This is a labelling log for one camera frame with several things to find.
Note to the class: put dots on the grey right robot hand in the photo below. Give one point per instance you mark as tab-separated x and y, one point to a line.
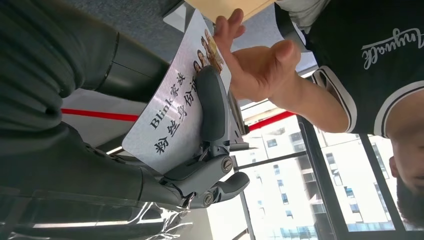
82	185

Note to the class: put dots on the person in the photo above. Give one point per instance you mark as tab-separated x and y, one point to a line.
364	66

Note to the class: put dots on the black office chair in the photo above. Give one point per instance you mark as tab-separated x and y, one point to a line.
285	26

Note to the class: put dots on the silver display on stand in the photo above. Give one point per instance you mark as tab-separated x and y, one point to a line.
236	116

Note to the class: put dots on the light wooden desk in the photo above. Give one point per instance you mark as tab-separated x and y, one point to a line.
228	6

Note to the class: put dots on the red floor tape line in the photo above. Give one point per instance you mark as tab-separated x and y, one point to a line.
99	115

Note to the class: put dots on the white building outside window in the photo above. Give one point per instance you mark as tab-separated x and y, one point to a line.
288	185

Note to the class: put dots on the black window frame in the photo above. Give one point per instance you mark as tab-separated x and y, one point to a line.
313	165

